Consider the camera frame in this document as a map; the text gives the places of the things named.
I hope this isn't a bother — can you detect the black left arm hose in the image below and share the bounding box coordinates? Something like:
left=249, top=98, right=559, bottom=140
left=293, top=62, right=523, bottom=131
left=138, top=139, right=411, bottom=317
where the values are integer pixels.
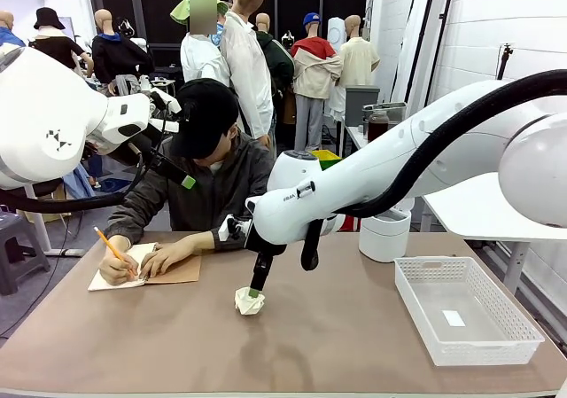
left=0, top=143, right=147, bottom=215

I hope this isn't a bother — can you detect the black tripod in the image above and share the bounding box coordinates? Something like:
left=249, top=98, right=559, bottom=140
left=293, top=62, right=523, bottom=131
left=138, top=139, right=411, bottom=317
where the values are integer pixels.
left=495, top=42, right=516, bottom=81

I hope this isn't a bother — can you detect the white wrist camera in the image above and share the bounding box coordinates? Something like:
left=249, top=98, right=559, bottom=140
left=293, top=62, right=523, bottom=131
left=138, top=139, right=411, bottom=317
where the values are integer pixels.
left=218, top=214, right=254, bottom=243
left=148, top=88, right=183, bottom=133

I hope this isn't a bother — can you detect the white side table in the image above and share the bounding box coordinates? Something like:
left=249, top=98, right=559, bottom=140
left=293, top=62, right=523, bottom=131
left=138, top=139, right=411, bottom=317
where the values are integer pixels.
left=420, top=171, right=567, bottom=295

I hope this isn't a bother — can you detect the white sticker label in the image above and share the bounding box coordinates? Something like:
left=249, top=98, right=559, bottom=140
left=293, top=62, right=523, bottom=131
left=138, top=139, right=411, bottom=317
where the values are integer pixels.
left=441, top=309, right=467, bottom=328

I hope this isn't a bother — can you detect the black baseball cap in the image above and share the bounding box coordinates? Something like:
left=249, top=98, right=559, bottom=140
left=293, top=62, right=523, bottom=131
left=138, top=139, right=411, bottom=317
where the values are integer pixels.
left=169, top=77, right=241, bottom=160

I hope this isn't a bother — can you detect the person's left hand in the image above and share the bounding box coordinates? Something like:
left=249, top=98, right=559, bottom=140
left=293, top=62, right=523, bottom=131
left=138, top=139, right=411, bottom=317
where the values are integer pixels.
left=139, top=237, right=198, bottom=282

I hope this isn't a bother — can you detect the standing person in grey trousers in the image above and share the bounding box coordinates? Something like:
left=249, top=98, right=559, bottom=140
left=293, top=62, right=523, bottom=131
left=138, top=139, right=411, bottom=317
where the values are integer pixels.
left=220, top=0, right=276, bottom=152

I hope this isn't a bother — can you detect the yellow recycling bin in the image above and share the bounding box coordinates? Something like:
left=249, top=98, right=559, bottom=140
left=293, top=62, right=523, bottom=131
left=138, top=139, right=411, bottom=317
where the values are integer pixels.
left=309, top=148, right=343, bottom=162

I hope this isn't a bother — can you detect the black leaning pole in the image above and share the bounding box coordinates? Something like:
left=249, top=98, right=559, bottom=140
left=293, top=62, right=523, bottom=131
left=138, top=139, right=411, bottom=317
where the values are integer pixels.
left=406, top=0, right=458, bottom=105

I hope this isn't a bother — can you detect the spiral notebook brown cover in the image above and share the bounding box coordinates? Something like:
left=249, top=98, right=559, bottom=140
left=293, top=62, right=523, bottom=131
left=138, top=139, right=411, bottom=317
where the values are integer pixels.
left=87, top=242, right=203, bottom=293

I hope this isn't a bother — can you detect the mannequin cream shirt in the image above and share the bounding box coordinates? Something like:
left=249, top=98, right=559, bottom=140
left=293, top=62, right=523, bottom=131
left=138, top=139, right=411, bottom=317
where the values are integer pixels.
left=330, top=14, right=382, bottom=122

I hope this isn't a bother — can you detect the brown glass jar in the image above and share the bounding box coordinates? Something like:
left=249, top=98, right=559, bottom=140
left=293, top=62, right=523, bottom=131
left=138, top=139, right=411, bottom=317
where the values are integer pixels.
left=367, top=108, right=392, bottom=144

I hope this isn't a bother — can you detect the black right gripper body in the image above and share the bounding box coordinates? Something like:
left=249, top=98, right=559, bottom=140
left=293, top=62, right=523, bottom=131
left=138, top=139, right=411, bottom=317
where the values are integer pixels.
left=244, top=225, right=289, bottom=258

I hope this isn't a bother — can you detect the green checkered sun hat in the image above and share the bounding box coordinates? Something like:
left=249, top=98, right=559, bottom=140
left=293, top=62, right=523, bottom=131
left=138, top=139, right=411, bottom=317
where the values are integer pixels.
left=170, top=0, right=229, bottom=27

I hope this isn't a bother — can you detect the white lidded trash bin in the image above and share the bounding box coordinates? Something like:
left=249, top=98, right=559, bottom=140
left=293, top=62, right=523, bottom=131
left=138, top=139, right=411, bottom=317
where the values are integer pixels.
left=357, top=197, right=416, bottom=264

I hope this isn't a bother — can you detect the mannequin black sweater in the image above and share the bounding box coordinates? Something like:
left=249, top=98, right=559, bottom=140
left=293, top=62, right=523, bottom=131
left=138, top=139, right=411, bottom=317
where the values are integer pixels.
left=91, top=8, right=156, bottom=95

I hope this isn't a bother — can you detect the white perforated plastic basket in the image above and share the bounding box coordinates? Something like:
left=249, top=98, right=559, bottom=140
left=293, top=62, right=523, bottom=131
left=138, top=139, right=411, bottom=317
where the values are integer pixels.
left=393, top=255, right=546, bottom=367

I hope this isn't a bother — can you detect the person's head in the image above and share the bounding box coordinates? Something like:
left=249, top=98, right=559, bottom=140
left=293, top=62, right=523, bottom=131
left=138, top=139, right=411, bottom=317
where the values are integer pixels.
left=194, top=121, right=243, bottom=169

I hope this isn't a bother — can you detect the white shirt figure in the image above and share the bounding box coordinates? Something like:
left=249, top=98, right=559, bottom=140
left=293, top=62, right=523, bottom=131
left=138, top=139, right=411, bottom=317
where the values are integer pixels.
left=180, top=0, right=234, bottom=90

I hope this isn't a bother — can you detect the grey box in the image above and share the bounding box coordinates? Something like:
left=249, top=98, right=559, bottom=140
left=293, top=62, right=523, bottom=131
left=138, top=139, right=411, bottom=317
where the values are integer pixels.
left=344, top=86, right=381, bottom=128

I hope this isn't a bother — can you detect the mannequin black top white scarf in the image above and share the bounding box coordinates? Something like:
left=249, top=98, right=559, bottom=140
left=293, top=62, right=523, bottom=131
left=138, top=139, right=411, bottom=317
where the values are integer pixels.
left=28, top=24, right=96, bottom=78

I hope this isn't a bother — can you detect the grey plastic stool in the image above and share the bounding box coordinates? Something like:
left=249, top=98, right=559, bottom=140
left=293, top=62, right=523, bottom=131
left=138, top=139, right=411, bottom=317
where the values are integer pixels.
left=0, top=211, right=51, bottom=297

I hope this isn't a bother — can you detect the person's left forearm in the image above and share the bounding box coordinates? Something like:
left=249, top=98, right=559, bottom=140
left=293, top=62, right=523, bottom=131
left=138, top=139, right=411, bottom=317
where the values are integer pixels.
left=190, top=225, right=250, bottom=254

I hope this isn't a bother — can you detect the yellow pencil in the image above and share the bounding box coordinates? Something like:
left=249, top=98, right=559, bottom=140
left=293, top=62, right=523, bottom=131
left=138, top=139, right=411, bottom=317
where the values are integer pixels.
left=92, top=226, right=139, bottom=280

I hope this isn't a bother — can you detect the mannequin dark green hoodie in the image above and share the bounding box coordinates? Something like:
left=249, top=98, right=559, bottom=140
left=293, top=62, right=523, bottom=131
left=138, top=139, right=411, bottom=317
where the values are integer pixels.
left=254, top=12, right=296, bottom=106

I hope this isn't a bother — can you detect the black bucket hat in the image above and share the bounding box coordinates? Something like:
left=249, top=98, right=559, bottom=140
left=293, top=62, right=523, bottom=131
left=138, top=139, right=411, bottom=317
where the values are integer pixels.
left=33, top=6, right=67, bottom=31

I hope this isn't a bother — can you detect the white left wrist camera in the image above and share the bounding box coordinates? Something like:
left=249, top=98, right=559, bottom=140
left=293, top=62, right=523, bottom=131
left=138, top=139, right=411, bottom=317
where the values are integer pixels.
left=148, top=88, right=183, bottom=133

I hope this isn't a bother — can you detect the dark grey jacket torso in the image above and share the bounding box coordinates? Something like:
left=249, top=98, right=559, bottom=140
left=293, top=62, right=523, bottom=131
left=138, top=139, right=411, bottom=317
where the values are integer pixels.
left=105, top=131, right=276, bottom=253

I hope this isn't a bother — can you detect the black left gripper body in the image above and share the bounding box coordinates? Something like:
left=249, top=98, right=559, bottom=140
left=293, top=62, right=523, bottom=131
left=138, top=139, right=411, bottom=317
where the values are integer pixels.
left=107, top=121, right=166, bottom=168

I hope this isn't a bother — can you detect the small white table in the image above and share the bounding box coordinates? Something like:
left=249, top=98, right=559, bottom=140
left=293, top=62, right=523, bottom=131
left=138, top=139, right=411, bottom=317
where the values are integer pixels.
left=343, top=125, right=369, bottom=152

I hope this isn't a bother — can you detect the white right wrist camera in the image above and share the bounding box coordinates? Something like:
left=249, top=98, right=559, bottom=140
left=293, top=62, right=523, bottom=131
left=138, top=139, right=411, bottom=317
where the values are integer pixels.
left=218, top=214, right=254, bottom=243

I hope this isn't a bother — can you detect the mannequin blue shirt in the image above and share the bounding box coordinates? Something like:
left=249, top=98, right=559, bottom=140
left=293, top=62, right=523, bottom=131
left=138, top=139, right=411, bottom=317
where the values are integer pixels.
left=0, top=10, right=27, bottom=49

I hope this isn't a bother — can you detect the white paper ball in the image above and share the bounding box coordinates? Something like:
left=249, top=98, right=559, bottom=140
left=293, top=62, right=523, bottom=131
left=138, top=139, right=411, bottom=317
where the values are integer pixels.
left=233, top=285, right=267, bottom=316

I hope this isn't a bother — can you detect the person's right hand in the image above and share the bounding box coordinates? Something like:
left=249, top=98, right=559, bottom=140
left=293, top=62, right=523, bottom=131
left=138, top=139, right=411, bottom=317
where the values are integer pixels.
left=97, top=234, right=141, bottom=286

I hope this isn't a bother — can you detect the mannequin red beige jacket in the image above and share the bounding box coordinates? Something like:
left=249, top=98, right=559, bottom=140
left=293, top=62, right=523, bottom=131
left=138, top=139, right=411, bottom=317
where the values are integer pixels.
left=289, top=12, right=345, bottom=156

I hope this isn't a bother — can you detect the white desk leg frame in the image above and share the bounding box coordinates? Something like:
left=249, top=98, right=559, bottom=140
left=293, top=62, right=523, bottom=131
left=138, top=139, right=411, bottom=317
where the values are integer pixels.
left=22, top=183, right=85, bottom=258

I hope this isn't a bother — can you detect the person's right forearm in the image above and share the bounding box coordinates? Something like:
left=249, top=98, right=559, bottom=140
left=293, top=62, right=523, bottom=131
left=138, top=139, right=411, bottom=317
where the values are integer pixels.
left=105, top=193, right=156, bottom=245

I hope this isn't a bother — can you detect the blue cloth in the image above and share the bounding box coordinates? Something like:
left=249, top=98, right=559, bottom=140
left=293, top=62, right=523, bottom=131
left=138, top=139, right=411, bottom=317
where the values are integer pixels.
left=64, top=162, right=97, bottom=200

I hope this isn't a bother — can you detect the metal container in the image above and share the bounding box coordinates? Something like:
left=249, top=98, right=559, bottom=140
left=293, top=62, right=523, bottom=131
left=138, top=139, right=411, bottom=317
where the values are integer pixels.
left=362, top=101, right=408, bottom=122

